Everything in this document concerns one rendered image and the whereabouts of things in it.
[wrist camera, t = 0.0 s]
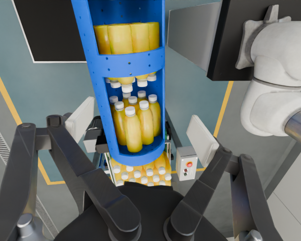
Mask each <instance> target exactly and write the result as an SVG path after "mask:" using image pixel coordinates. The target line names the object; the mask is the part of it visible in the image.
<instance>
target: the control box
mask: <svg viewBox="0 0 301 241"><path fill-rule="evenodd" d="M197 160H198V156H197V154H196V152H195V150H194V148H193V146H186V147H178V148H177V154H176V172H177V175H178V178H179V180H180V181H183V180H190V179H194V178H195V172H196V166H197ZM188 163H192V164H193V165H192V166H191V167H187V166H186V165H187V164H188ZM185 169H187V170H188V171H187V172H184V170H185ZM184 173H187V176H184V175H183V174H184ZM191 174H192V175H191Z"/></svg>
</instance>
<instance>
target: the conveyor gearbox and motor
mask: <svg viewBox="0 0 301 241"><path fill-rule="evenodd" d="M102 129H103V124H102V120H101V117H100V116H95V117H94V118H93V120H92V122H91V124H90V125H89V126H88V127H87V129H86V131H85V132H84V136H85V137H84V140H83V143H84V145H85V148H86V152H87V153H92V152H96V151H95V145H96V140H97V136H100V135H101V133H102Z"/></svg>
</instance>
